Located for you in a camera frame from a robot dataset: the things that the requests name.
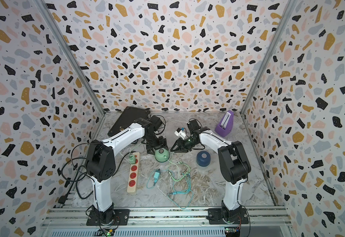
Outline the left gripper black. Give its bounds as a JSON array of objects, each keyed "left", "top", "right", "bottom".
[{"left": 146, "top": 134, "right": 169, "bottom": 155}]

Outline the green USB charger plug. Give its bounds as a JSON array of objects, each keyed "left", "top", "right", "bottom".
[{"left": 129, "top": 155, "right": 137, "bottom": 165}]

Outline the teal USB charger plug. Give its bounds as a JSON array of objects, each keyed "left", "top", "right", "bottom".
[{"left": 153, "top": 169, "right": 161, "bottom": 183}]

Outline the beige red power strip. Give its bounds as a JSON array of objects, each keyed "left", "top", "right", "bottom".
[{"left": 127, "top": 152, "right": 140, "bottom": 194}]

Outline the teal charging cable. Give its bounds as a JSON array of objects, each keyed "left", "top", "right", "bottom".
[{"left": 145, "top": 168, "right": 195, "bottom": 210}]

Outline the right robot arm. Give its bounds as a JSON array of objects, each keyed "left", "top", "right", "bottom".
[{"left": 170, "top": 119, "right": 251, "bottom": 223}]

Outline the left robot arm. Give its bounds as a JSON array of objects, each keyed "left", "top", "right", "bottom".
[{"left": 86, "top": 116, "right": 168, "bottom": 224}]

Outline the black hard case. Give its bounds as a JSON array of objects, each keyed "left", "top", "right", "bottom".
[{"left": 107, "top": 106, "right": 150, "bottom": 137}]

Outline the purple metronome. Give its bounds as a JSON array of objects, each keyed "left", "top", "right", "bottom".
[{"left": 215, "top": 111, "right": 234, "bottom": 137}]

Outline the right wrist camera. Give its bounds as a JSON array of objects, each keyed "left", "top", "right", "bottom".
[{"left": 174, "top": 128, "right": 187, "bottom": 140}]

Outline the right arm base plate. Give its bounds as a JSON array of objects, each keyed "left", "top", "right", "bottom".
[{"left": 206, "top": 207, "right": 249, "bottom": 225}]

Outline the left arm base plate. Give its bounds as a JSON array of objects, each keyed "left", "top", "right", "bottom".
[{"left": 86, "top": 208, "right": 130, "bottom": 228}]

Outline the black power strip cord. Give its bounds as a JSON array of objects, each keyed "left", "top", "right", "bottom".
[{"left": 57, "top": 143, "right": 132, "bottom": 205}]

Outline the aluminium front rail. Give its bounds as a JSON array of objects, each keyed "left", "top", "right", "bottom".
[{"left": 40, "top": 206, "right": 295, "bottom": 237}]

